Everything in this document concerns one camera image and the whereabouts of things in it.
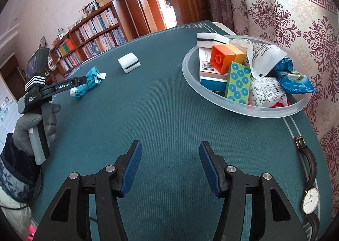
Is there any blue cloth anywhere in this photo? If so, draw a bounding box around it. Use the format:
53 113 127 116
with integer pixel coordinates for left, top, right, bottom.
69 67 106 100

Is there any white sponge block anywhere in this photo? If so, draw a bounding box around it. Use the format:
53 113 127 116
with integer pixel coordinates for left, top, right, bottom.
118 52 141 73

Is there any red white snack packet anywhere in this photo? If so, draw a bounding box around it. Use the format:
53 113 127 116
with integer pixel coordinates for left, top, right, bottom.
248 77 289 107

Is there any green dotted block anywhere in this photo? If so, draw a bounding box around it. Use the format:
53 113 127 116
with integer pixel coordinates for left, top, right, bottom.
224 62 251 104

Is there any blue cracker packet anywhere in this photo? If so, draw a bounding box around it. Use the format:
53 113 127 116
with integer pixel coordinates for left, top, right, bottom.
271 57 317 94

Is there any white tissue pack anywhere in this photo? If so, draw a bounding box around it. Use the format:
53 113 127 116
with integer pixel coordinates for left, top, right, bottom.
196 32 230 49

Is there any orange toy brick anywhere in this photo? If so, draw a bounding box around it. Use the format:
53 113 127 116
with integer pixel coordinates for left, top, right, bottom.
210 44 245 74

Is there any white printed plastic bag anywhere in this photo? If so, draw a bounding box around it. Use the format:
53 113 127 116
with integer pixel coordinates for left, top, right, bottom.
229 36 287 79

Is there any patterned sleeve forearm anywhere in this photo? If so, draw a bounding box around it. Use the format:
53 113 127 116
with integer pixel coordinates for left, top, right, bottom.
1 133 40 240

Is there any grey gloved left hand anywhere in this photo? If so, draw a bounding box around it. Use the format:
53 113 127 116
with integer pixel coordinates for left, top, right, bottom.
12 104 61 155

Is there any green table mat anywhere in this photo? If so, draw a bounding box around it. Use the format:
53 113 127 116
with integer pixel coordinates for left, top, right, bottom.
32 19 333 241

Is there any wooden bookshelf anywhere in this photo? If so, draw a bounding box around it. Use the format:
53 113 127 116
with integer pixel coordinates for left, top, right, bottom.
49 0 137 76

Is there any clear plastic bowl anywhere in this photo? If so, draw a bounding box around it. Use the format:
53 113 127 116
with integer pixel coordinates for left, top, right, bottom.
182 33 317 118

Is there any white medicine box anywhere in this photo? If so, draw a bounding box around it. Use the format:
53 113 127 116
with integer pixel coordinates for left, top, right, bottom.
198 47 228 93

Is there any patterned curtain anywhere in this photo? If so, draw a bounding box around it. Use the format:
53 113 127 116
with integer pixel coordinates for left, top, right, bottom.
208 0 338 215

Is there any brown strap wristwatch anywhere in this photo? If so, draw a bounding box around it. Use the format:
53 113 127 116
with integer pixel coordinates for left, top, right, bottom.
294 136 320 240

